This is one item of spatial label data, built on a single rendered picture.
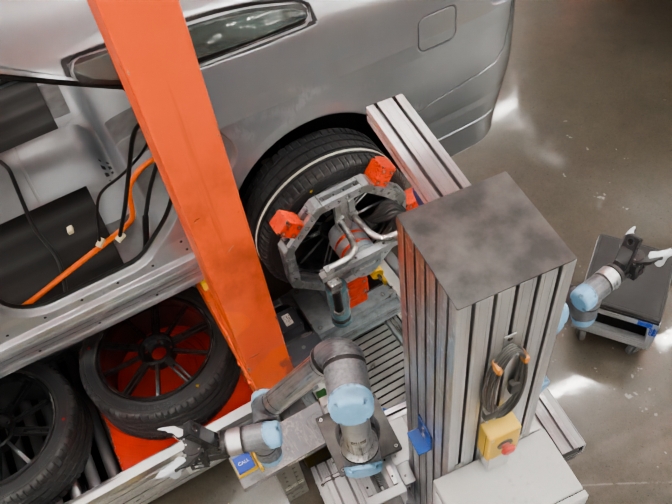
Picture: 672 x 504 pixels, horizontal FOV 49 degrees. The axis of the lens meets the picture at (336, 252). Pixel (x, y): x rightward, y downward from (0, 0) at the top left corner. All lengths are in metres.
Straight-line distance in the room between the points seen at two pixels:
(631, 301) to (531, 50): 2.20
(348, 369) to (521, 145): 2.78
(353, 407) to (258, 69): 1.17
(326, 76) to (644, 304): 1.73
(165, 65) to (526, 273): 0.88
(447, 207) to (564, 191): 2.82
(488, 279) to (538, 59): 3.77
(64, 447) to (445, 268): 2.12
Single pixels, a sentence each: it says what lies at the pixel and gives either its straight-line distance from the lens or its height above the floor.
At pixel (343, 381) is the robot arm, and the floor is 1.46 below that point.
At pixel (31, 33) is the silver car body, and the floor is 1.92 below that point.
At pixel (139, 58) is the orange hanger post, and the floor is 2.20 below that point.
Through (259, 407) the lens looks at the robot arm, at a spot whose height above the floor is 1.16.
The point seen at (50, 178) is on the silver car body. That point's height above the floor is 0.89.
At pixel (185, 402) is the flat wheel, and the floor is 0.50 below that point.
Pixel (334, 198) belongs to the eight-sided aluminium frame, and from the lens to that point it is 2.70.
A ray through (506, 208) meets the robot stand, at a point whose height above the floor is 2.03.
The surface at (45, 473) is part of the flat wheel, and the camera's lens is 3.16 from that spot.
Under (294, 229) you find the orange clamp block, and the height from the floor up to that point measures 1.07.
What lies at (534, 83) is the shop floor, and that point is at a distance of 4.87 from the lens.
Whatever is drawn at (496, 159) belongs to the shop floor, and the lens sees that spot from 4.37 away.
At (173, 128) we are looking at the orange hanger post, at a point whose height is 1.99.
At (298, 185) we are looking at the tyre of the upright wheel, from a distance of 2.72.
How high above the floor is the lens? 3.14
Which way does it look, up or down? 53 degrees down
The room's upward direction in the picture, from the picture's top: 9 degrees counter-clockwise
